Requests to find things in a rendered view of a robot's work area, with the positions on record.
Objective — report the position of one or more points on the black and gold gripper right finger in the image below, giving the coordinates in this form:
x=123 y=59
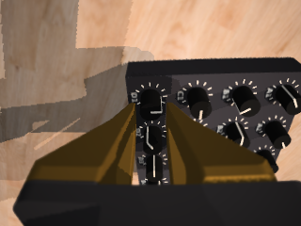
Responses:
x=209 y=158

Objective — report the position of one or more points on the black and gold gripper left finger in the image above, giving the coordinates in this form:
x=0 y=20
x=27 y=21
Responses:
x=95 y=155

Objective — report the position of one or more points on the black knob box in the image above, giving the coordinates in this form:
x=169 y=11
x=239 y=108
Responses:
x=221 y=94

